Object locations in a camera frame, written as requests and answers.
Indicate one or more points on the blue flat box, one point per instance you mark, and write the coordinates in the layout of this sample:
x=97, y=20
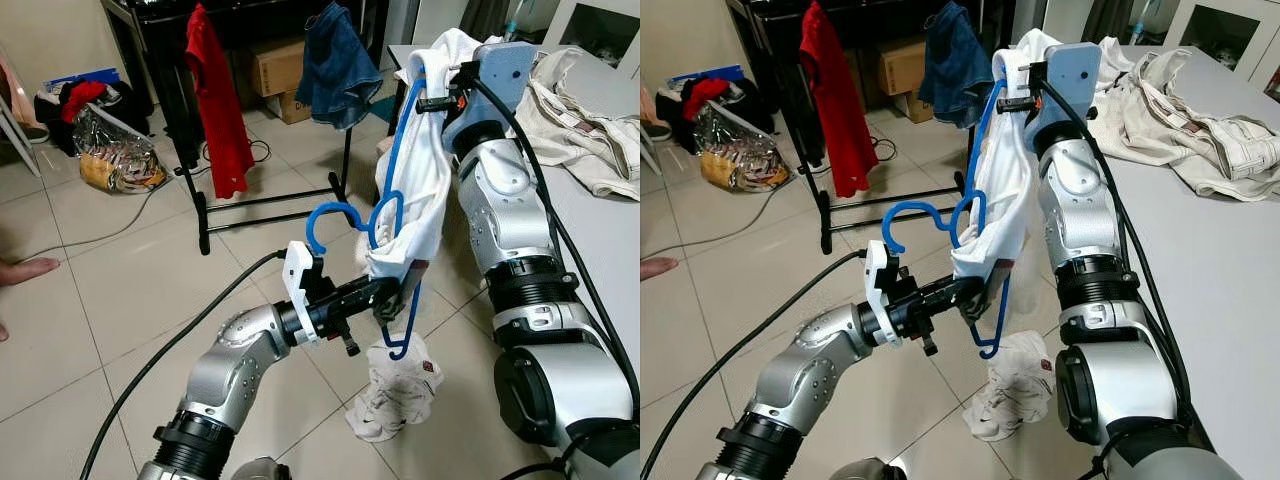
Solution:
x=705, y=74
x=85, y=76

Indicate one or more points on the clear plastic snack bag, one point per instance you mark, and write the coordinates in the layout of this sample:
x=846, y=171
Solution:
x=120, y=158
x=745, y=158

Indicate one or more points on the black clothes rack stand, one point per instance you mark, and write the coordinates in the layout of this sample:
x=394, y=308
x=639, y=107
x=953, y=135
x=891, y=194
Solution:
x=825, y=225
x=203, y=225

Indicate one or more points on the white hooded jacket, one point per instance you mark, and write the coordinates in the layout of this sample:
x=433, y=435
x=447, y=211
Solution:
x=1115, y=62

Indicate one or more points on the blue denim skirt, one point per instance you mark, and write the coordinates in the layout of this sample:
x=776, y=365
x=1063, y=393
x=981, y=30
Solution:
x=335, y=70
x=955, y=70

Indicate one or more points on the dark robot foot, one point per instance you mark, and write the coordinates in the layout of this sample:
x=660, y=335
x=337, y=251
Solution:
x=865, y=470
x=258, y=470

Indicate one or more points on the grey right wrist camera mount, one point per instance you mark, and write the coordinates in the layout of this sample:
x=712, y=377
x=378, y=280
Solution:
x=1070, y=70
x=505, y=70

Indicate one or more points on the black fabric bag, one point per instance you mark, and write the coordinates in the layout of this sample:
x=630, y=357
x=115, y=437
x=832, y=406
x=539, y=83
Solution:
x=752, y=100
x=130, y=100

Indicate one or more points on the white glass-door cabinet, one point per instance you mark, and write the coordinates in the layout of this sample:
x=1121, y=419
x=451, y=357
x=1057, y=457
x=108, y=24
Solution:
x=1185, y=20
x=560, y=20

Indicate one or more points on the white chair leg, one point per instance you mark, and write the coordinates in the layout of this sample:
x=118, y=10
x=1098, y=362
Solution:
x=20, y=140

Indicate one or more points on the white printed sweatshirt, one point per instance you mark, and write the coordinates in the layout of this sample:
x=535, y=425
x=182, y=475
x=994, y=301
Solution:
x=420, y=180
x=1005, y=180

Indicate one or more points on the black glossy desk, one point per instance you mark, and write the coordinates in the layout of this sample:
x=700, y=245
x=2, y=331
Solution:
x=790, y=20
x=165, y=20

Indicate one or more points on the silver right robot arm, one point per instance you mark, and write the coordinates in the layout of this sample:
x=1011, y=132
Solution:
x=1080, y=210
x=510, y=210

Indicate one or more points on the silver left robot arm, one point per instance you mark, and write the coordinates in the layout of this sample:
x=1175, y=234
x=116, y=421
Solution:
x=235, y=370
x=810, y=375

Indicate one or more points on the cardboard box with black print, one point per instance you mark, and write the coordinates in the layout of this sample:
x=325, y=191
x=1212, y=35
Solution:
x=920, y=108
x=290, y=108

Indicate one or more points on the bare person foot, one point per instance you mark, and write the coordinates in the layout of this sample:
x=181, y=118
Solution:
x=658, y=268
x=4, y=330
x=28, y=268

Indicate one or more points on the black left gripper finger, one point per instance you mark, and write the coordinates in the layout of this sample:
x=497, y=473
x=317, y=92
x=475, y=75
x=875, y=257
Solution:
x=384, y=310
x=967, y=310
x=965, y=288
x=383, y=288

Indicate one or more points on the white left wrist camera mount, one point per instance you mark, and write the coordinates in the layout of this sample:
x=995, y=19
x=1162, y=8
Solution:
x=298, y=280
x=875, y=280

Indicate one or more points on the grey curtain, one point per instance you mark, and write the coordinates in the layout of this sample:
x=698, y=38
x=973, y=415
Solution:
x=1110, y=20
x=490, y=18

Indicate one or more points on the large cardboard box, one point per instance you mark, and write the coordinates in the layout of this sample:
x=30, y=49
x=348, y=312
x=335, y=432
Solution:
x=275, y=68
x=900, y=68

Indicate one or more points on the red crumpled cloth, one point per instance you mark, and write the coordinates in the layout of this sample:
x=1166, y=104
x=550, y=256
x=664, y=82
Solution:
x=705, y=95
x=85, y=95

